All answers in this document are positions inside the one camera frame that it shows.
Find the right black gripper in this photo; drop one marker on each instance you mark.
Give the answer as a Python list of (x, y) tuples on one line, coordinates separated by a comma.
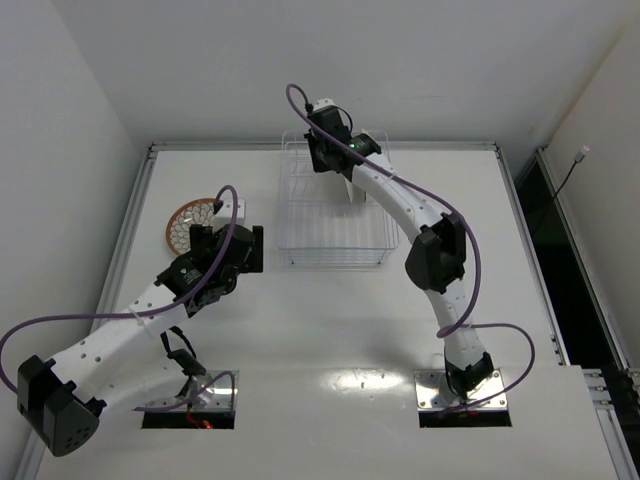
[(317, 156)]

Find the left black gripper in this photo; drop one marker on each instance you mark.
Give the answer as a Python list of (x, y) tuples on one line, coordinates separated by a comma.
[(256, 248)]

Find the metal base plate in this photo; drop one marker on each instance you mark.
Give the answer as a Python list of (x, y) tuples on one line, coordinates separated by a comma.
[(214, 392), (433, 393)]

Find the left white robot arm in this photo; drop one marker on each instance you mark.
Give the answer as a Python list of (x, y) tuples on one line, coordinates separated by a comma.
[(62, 398)]

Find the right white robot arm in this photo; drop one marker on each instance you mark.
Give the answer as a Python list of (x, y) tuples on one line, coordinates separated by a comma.
[(443, 260)]

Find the grey rimmed sunburst plate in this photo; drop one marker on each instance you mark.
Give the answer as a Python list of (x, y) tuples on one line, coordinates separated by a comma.
[(355, 194)]

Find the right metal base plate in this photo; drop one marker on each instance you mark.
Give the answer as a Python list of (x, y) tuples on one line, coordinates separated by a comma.
[(433, 393)]

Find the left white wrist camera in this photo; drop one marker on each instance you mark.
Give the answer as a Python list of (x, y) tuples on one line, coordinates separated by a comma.
[(229, 209)]

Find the black wall cable white plug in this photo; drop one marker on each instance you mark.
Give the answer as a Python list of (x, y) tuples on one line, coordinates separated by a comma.
[(577, 159)]

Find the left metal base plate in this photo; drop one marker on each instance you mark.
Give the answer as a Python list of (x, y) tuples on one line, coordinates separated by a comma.
[(214, 392)]

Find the white wire dish rack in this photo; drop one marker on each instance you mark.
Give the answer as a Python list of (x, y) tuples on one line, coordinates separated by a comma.
[(317, 226)]

